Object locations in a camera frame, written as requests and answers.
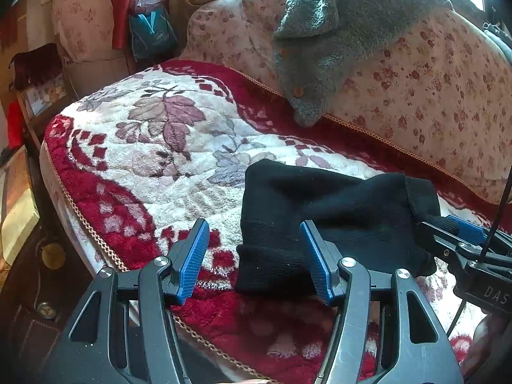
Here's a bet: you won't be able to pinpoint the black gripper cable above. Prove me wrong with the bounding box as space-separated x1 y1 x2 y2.
446 160 512 339

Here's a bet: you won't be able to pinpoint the floral print cushion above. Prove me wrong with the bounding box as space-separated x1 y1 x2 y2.
52 0 117 65

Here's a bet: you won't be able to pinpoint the person's right hand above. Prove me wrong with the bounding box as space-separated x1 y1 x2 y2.
464 315 512 373

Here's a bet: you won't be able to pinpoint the red and white floral blanket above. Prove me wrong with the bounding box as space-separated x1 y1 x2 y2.
40 60 512 384

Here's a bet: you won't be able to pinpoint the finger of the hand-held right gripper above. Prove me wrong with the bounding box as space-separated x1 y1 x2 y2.
416 224 467 265
418 214 493 249

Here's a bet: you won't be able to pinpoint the black knit pants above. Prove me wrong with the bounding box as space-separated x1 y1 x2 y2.
234 159 443 294

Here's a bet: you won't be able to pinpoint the grey fleece jacket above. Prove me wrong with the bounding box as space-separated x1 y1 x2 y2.
273 0 454 129

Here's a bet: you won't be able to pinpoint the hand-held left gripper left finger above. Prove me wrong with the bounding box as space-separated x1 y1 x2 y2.
40 218 211 384

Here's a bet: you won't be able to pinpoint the floral print sofa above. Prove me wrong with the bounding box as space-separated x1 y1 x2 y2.
186 0 512 212

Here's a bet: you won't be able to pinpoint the red cloth strip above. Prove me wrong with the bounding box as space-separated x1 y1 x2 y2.
113 0 133 49

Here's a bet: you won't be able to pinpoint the wooden stool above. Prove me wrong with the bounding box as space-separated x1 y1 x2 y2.
16 72 69 149

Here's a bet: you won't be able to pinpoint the dark red cloth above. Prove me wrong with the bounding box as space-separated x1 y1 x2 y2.
10 43 63 91

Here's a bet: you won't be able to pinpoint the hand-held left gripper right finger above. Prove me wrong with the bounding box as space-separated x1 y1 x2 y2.
299 219 465 384

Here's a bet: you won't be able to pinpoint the round yellow floor disc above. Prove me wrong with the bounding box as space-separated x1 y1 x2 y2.
36 302 57 321
42 243 67 269

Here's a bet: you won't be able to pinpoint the clear plastic bag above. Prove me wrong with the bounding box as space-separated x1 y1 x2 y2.
128 0 179 63

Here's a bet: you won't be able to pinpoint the brown cardboard box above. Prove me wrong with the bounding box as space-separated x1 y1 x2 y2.
64 48 133 101

